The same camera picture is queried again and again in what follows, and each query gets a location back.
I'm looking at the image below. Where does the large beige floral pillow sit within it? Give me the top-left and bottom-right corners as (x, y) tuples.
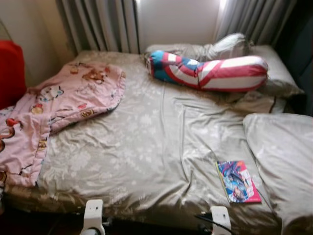
(243, 113), (313, 235)

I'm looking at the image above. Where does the colourful manga book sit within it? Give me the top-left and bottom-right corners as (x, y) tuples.
(216, 160), (262, 204)

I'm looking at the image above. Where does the pink cartoon print blanket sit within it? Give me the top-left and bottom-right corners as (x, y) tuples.
(0, 61), (127, 188)

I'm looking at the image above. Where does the folded beige cloth dark stripe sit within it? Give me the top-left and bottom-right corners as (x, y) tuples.
(232, 91), (289, 114)

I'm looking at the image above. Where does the dark grey padded headboard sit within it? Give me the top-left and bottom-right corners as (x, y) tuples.
(279, 0), (313, 116)

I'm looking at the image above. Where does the red white blue striped bolster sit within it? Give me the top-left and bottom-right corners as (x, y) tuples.
(146, 50), (269, 93)

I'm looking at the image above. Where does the grey knotted cloth bundle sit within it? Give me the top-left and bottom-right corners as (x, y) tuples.
(203, 32), (252, 62)

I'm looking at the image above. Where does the grey pleated curtain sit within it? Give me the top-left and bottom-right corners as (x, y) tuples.
(214, 0), (299, 47)
(56, 0), (140, 54)

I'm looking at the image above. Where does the bed with beige floral sheet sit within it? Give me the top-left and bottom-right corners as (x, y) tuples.
(5, 49), (313, 233)

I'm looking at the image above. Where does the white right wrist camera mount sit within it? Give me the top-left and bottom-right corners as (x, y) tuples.
(210, 206), (232, 235)

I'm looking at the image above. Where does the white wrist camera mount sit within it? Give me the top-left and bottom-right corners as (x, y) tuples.
(82, 199), (106, 235)
(210, 206), (232, 235)

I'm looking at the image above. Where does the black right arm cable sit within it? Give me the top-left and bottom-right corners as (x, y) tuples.
(195, 213), (230, 235)

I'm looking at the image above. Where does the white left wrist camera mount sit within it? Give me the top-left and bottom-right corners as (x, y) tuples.
(82, 199), (106, 235)

